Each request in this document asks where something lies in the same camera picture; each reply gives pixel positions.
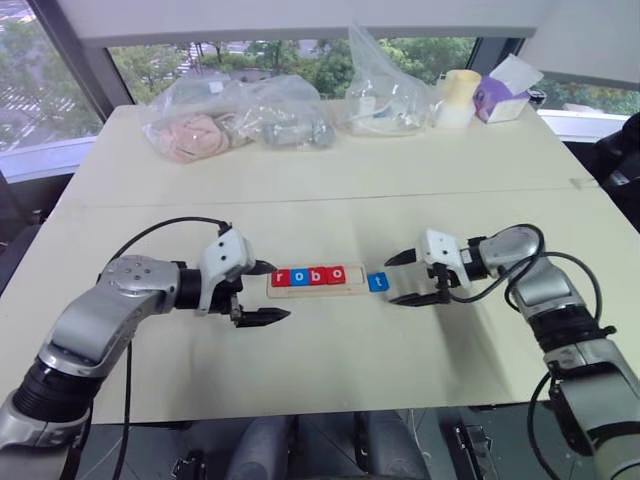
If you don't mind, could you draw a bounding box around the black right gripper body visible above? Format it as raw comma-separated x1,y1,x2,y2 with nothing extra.
423,261,467,306

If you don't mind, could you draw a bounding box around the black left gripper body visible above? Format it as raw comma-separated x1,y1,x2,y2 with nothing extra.
211,268,257,327

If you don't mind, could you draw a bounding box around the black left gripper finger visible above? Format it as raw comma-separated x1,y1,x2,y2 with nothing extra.
235,307,293,330
243,259,278,277

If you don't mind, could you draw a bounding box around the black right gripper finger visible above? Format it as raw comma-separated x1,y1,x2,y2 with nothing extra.
387,292,445,308
384,247,418,268

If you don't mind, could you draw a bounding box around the wooden letter tray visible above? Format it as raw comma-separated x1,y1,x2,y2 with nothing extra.
266,263,369,300

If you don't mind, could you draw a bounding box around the dark rounded shape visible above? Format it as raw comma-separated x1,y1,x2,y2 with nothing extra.
359,409,432,480
233,417,292,480

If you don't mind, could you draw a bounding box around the plastic bag with grey items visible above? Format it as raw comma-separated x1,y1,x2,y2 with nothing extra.
239,74,337,151

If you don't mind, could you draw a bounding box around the clear bag with white items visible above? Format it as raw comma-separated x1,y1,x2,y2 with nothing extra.
337,22,444,139

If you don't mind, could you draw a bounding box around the plastic bag with pink items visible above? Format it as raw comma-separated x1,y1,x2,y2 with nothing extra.
138,72,261,165

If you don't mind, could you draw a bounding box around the cream cylindrical roll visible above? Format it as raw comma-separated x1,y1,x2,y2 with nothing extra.
433,69,482,130

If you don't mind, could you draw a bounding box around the purple tissue box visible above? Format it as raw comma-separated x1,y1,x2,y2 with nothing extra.
472,53,545,125

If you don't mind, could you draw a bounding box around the black chair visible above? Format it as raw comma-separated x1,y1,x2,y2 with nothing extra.
589,112,640,201

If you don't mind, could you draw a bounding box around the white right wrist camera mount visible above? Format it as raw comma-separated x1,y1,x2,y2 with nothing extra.
413,228,471,290

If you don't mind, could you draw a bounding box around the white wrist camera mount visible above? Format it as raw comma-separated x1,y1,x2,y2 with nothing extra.
413,228,471,290
194,229,259,317

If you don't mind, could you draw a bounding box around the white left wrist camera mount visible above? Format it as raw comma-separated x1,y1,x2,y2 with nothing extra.
194,229,259,317

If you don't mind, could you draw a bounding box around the black clamp bracket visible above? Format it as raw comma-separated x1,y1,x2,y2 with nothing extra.
169,449,206,480
452,424,496,480

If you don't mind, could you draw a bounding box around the dark window frame post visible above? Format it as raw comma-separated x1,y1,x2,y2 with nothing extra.
27,0,129,110
467,37,526,77

